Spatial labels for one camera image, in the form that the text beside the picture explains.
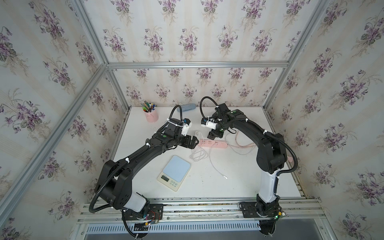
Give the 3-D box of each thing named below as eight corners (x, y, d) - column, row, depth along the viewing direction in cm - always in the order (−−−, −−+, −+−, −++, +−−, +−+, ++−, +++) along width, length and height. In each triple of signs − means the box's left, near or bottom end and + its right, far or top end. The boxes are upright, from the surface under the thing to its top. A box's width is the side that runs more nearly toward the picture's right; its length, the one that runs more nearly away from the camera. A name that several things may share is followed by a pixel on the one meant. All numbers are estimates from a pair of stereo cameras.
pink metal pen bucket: (146, 124, 111) (143, 115, 104) (148, 116, 116) (145, 108, 108) (156, 124, 111) (154, 116, 104) (158, 116, 116) (156, 108, 109)
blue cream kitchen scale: (157, 180, 85) (156, 178, 83) (173, 155, 95) (173, 153, 93) (176, 192, 81) (176, 191, 79) (192, 165, 92) (192, 163, 89)
